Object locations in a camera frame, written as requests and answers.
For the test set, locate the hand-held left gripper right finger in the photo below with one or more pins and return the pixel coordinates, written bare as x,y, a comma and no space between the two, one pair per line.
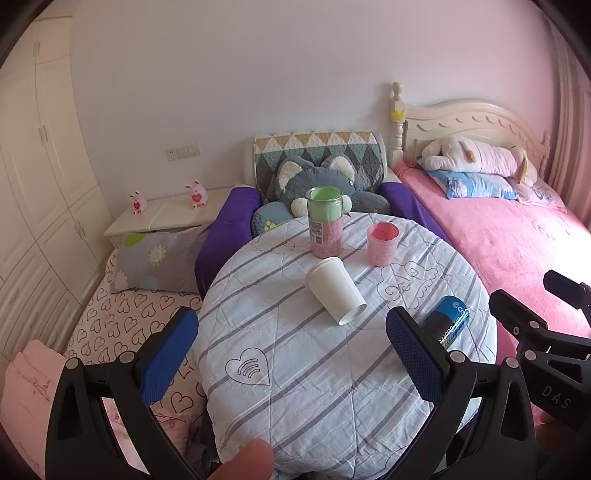
413,355

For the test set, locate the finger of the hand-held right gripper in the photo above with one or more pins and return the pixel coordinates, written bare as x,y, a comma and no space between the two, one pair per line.
517,318
570,295

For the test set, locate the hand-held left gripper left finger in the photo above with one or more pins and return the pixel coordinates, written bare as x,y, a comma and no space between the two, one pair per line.
168,350

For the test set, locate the white paper cup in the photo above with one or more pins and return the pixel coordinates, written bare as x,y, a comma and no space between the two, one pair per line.
334,288

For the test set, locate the small pink cup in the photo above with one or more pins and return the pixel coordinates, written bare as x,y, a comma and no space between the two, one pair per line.
382,247

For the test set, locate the person's left hand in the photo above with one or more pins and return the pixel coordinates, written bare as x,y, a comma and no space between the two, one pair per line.
247,461

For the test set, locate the blue can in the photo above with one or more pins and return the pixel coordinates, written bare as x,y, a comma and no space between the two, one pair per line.
450,323

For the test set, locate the heart print bedsheet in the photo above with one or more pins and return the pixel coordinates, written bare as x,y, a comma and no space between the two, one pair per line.
124,314

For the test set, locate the pink bed cream headboard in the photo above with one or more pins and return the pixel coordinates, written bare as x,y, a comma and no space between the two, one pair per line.
489,244

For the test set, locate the grey flower pillow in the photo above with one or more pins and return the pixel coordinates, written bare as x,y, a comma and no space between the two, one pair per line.
161,261

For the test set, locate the pale pink pillow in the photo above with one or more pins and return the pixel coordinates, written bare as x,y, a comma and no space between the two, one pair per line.
542,194

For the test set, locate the striped white table quilt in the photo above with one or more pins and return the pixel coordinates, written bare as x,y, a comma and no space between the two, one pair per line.
295,369

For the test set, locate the purple sofa chair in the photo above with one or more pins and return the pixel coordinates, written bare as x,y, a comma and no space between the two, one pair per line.
226,230

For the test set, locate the white nightstand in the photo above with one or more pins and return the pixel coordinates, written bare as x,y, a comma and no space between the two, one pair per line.
171,214

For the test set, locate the blue cartoon pillow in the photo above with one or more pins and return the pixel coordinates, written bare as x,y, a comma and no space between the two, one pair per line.
471,184

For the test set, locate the pink folded blanket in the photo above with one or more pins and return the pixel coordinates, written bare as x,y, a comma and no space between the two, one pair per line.
27,401

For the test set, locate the pink bunny toy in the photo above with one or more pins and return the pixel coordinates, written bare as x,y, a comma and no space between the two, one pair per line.
197,194
137,203

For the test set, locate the pink jar with green top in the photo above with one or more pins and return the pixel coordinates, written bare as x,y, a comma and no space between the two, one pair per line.
327,226

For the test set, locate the white and pink dog plush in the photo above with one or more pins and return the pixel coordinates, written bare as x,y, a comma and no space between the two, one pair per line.
475,154

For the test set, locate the pink curtain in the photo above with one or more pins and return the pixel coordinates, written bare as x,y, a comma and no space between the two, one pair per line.
570,120

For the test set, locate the grey cat plush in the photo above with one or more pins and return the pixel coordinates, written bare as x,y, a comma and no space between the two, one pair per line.
295,184

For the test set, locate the cream wardrobe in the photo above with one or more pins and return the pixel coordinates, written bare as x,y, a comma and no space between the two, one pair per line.
41,184

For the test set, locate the triangle pattern quilted cover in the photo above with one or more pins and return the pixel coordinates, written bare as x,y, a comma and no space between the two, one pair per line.
318,147

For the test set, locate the wall switch panel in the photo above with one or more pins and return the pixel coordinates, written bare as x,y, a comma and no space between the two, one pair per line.
182,152

